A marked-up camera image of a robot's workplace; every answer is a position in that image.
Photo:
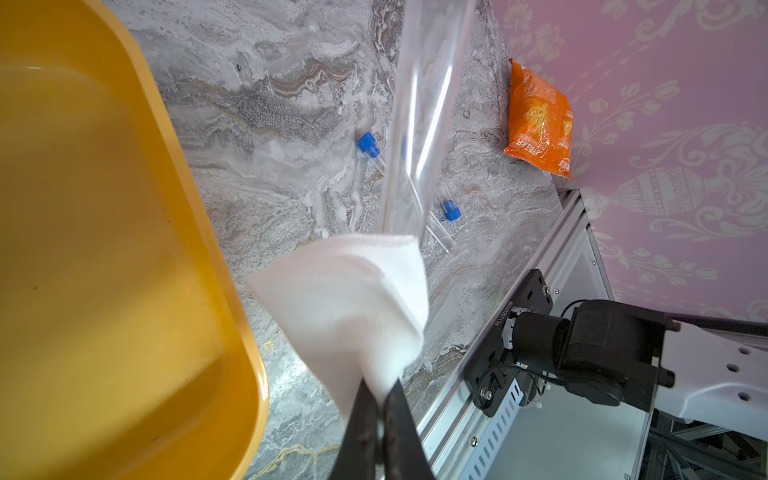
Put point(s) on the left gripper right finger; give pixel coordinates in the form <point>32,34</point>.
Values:
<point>403,455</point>

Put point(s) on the yellow plastic basin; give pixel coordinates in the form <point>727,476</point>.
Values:
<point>125,350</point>

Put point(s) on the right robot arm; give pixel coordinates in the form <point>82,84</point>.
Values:
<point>611,353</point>

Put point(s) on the orange snack bag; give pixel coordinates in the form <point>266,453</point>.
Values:
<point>540,123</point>

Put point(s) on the white wiping cloth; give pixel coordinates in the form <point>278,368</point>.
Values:
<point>354,307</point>

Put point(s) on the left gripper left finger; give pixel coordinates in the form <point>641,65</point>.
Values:
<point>357,456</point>

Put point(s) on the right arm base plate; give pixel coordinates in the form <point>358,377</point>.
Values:
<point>489,373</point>

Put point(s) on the test tube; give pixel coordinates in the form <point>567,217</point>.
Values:
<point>433,42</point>
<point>443,208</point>
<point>368,146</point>

